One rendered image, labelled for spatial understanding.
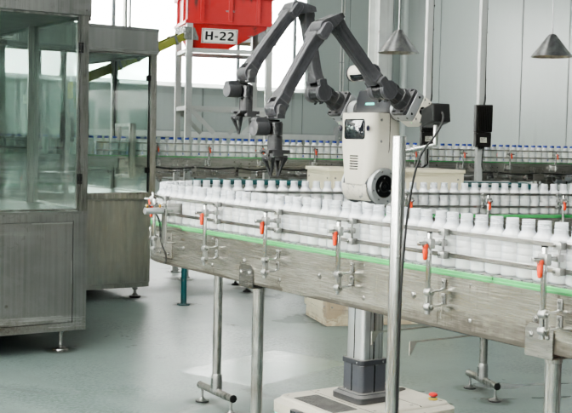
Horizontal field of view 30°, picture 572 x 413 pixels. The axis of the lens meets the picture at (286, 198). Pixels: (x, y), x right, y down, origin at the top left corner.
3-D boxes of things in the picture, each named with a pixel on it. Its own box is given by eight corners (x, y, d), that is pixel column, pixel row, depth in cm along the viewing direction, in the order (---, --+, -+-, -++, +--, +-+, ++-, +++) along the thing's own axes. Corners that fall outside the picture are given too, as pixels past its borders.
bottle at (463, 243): (454, 269, 314) (455, 213, 313) (455, 267, 320) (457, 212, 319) (475, 270, 313) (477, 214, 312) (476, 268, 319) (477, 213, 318)
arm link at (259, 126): (286, 104, 401) (273, 105, 408) (260, 102, 394) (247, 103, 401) (285, 135, 401) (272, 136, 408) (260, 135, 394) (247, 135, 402)
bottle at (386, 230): (393, 258, 342) (394, 206, 341) (377, 256, 346) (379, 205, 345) (403, 256, 347) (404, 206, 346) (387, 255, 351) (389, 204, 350)
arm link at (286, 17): (306, 8, 459) (291, 11, 468) (298, -2, 456) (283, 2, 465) (254, 82, 444) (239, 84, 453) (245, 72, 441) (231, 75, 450)
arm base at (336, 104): (340, 116, 472) (351, 93, 475) (328, 106, 468) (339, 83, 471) (328, 116, 479) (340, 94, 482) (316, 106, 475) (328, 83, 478)
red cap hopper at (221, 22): (180, 279, 1041) (185, -10, 1026) (168, 271, 1110) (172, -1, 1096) (271, 278, 1066) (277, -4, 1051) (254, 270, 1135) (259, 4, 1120)
